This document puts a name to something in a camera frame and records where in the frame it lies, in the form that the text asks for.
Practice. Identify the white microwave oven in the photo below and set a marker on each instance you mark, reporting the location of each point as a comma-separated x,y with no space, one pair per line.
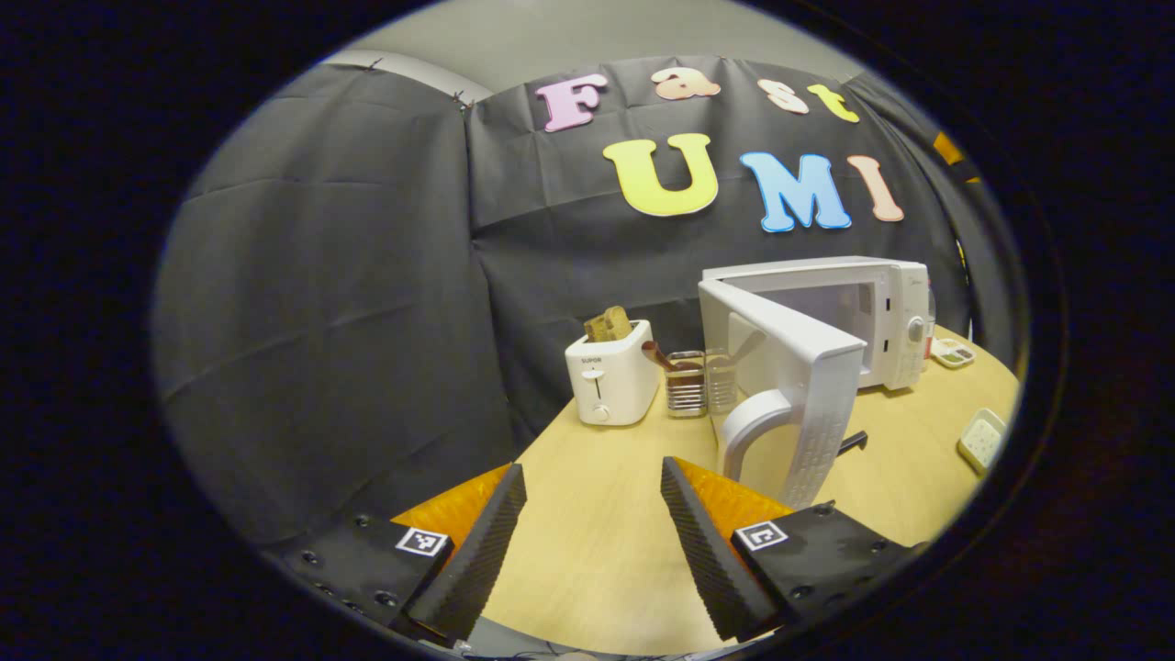
808,367

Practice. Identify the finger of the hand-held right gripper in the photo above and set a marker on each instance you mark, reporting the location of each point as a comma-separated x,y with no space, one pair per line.
950,149

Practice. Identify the white divided dish with beans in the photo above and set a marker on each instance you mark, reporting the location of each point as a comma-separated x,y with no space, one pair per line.
952,353

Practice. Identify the brown toast slice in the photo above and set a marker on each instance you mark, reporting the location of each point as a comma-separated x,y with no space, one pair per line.
608,324

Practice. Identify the cream square cherry-print plate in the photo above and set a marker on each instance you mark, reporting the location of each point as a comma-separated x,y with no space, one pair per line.
982,441

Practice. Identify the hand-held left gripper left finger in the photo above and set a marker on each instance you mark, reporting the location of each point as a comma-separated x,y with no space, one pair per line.
482,560

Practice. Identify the ribbed glass utensil holder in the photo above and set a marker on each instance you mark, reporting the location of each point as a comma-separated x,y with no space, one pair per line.
686,390
721,386

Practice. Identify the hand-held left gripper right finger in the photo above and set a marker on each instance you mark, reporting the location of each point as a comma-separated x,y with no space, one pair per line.
707,560

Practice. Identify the wooden spoon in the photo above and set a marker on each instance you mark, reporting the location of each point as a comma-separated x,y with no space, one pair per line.
663,356

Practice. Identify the white toaster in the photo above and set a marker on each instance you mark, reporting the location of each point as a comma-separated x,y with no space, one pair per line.
610,381

